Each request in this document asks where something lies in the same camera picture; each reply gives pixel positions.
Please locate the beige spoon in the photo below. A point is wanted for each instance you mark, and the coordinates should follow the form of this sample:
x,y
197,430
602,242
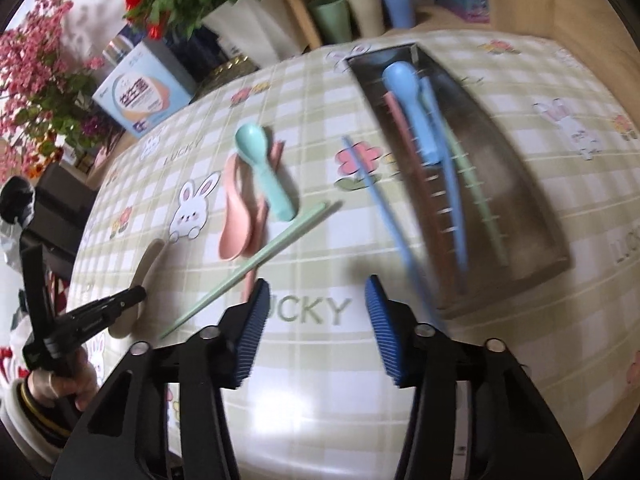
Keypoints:
x,y
150,260

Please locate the beige cup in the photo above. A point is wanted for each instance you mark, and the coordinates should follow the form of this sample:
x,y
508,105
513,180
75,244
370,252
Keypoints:
x,y
366,10

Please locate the white and blue carton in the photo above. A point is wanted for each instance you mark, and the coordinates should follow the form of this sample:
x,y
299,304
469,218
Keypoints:
x,y
145,92

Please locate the person's left hand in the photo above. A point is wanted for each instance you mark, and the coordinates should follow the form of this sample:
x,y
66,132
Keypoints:
x,y
60,385

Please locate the green cup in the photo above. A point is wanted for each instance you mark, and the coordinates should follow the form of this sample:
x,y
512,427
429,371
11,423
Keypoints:
x,y
330,20

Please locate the green chopstick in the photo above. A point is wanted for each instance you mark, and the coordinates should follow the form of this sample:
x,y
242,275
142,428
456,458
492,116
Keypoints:
x,y
480,195
250,270

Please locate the dark blue bottle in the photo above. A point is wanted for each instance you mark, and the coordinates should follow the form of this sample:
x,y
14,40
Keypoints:
x,y
215,46

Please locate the checkered bunny print tablecloth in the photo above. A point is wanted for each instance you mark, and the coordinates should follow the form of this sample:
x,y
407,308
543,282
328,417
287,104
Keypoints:
x,y
300,90

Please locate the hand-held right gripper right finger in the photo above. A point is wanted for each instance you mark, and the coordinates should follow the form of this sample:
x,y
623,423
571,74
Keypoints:
x,y
385,335

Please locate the blue spoon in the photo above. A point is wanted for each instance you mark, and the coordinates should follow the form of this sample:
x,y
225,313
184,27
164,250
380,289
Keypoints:
x,y
412,105

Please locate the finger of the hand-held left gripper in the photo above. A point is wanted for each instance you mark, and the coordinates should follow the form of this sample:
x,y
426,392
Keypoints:
x,y
122,302

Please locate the blue cup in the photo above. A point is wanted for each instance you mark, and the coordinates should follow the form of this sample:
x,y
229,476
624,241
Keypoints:
x,y
397,4

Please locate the pink spoon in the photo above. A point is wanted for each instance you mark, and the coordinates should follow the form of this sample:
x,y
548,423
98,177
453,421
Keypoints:
x,y
237,220

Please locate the blue chopstick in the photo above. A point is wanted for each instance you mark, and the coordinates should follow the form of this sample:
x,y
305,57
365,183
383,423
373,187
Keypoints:
x,y
450,185
380,200

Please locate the black chair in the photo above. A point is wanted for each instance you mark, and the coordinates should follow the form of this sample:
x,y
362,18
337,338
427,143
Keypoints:
x,y
65,200

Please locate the pink chopstick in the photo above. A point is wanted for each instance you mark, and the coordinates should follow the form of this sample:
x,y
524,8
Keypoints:
x,y
400,120
261,227

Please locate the metal utensil tray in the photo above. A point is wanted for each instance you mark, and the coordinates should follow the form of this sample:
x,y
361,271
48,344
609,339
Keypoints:
x,y
520,220

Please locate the teal spoon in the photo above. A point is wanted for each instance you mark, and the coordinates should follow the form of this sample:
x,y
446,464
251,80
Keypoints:
x,y
262,170

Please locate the pink cherry blossom arrangement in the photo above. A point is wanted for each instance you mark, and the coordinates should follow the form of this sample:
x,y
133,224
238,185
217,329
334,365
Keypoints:
x,y
45,80

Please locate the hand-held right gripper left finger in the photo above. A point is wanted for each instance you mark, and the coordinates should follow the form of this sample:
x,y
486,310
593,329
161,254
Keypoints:
x,y
250,335

